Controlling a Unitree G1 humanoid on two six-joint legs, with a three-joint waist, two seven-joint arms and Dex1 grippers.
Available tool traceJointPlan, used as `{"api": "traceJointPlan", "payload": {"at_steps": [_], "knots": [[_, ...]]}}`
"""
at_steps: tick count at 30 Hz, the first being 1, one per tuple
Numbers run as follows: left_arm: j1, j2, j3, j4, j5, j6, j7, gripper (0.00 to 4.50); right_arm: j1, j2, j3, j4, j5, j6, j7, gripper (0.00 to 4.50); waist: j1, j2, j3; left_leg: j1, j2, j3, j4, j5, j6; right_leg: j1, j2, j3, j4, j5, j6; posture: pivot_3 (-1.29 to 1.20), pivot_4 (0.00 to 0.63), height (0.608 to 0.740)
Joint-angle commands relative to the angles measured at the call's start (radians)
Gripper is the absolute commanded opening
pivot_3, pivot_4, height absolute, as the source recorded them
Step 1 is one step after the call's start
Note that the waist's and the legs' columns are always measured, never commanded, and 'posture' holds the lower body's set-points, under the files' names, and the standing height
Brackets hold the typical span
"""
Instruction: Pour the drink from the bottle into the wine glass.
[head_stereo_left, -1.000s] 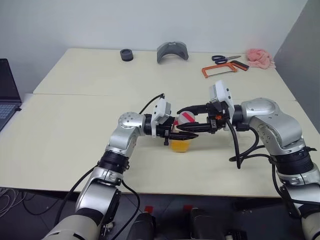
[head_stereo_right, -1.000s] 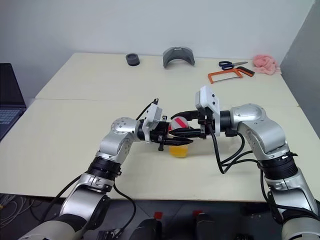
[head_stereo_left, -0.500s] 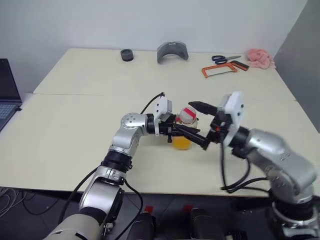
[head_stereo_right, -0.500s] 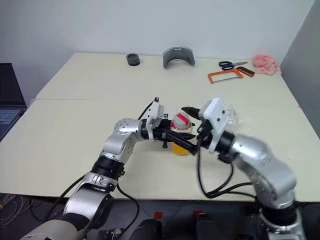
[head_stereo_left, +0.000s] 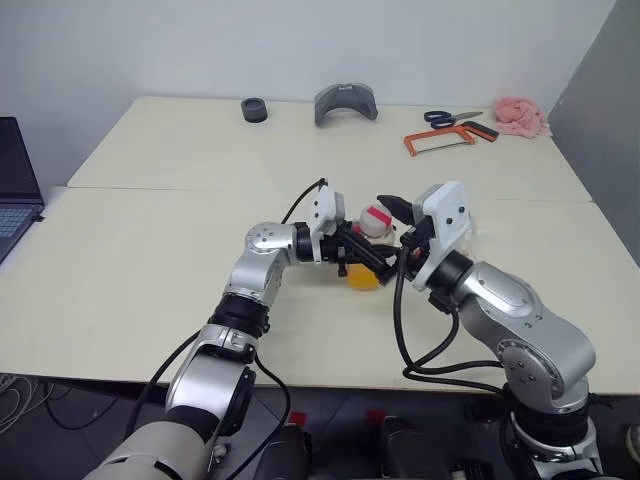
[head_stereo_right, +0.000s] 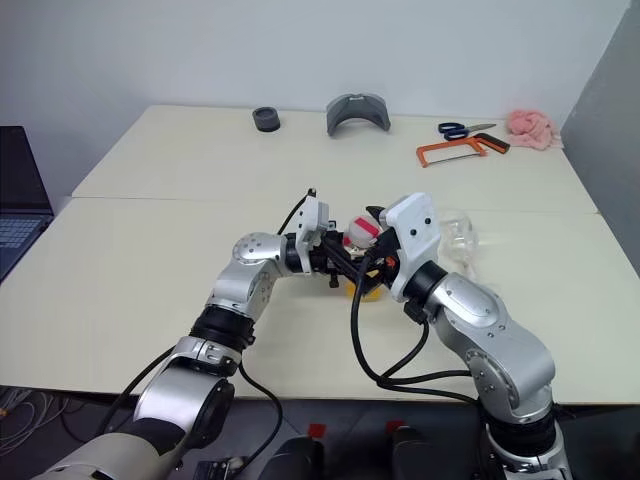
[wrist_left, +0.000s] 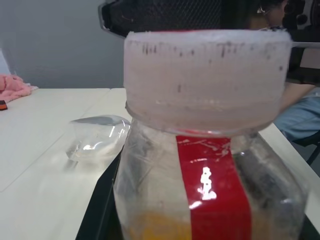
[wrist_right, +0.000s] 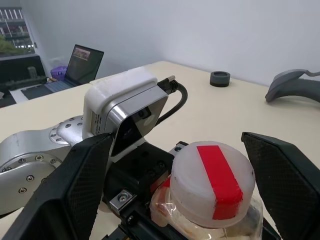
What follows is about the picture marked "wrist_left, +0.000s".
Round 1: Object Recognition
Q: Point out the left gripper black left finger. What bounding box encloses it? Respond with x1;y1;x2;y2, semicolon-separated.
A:
75;154;123;240

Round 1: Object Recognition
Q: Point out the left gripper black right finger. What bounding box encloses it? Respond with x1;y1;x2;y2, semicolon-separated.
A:
234;149;311;240

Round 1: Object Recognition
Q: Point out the clear plastic orange juice bottle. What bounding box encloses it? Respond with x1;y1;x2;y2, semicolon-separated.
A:
112;29;311;240

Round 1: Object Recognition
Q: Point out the clear wine glass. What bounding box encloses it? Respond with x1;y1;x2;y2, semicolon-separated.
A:
65;114;132;169

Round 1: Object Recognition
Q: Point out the seated person in jeans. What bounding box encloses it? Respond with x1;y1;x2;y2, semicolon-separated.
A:
249;0;320;149

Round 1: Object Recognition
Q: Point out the pink cloth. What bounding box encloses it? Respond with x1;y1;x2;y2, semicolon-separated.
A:
0;73;39;104

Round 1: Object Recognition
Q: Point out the black mesh office chair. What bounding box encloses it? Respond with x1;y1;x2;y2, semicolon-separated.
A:
97;0;252;39

